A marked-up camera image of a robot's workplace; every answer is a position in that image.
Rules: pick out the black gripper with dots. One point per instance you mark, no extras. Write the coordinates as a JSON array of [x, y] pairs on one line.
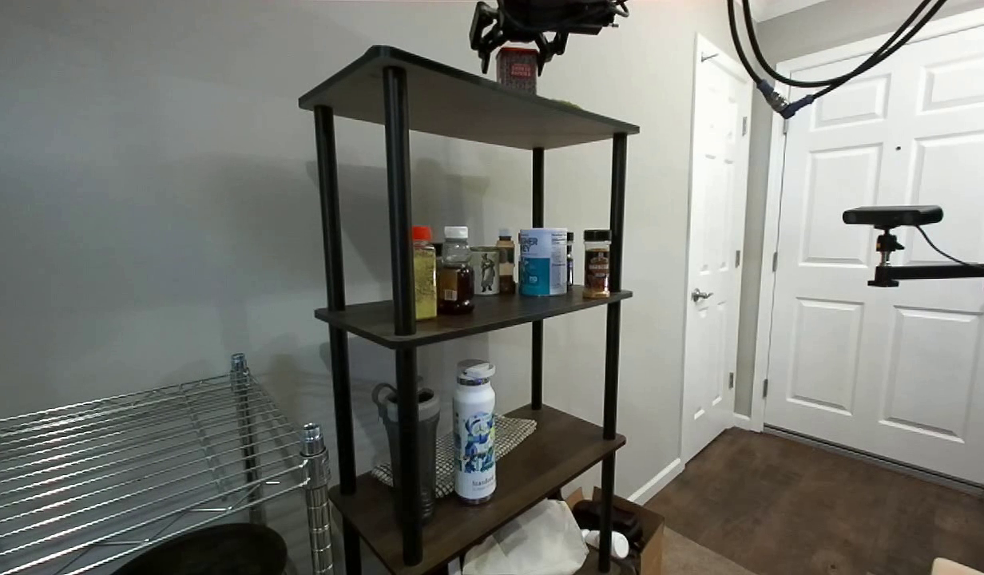
[[561, 14]]

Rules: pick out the red-lid small jar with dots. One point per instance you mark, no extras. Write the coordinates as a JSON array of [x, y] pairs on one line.
[[518, 73]]

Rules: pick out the large white blue canister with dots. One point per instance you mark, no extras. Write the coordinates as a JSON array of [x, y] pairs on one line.
[[536, 265]]

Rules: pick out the slim seasoning bottle dark cap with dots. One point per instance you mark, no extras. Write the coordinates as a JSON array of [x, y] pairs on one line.
[[507, 274]]

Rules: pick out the small clear glass jar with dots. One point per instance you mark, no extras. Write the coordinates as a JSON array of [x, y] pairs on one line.
[[485, 274]]

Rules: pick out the brown spice jar black lid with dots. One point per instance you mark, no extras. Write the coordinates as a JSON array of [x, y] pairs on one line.
[[599, 265]]

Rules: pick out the dark sauce bottle white cap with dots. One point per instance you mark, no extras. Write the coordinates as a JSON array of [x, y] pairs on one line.
[[459, 283]]

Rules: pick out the yellow jar orange lid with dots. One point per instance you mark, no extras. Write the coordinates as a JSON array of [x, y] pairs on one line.
[[425, 276]]

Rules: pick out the narrow white door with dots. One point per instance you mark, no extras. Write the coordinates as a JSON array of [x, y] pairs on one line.
[[715, 212]]

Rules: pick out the white floral water bottle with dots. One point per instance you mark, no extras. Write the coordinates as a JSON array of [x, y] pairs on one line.
[[477, 437]]

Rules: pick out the dark shaker bottle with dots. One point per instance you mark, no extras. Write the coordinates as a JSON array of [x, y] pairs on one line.
[[430, 458]]

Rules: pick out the wide white panelled door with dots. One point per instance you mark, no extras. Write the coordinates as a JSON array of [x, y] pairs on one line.
[[887, 372]]

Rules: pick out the white plastic bag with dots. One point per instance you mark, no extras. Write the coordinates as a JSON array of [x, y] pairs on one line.
[[535, 544]]

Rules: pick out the white round object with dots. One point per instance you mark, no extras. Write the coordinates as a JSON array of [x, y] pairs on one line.
[[615, 544]]

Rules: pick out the brown cardboard box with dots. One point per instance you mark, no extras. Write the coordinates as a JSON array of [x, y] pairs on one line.
[[671, 553]]

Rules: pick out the black bowl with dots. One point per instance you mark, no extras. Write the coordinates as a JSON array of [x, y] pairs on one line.
[[209, 553]]

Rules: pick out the dark wood black-frame shelf unit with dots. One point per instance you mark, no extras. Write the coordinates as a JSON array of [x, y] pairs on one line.
[[399, 212]]

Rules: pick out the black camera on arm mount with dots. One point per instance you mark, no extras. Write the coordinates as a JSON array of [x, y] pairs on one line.
[[893, 214]]

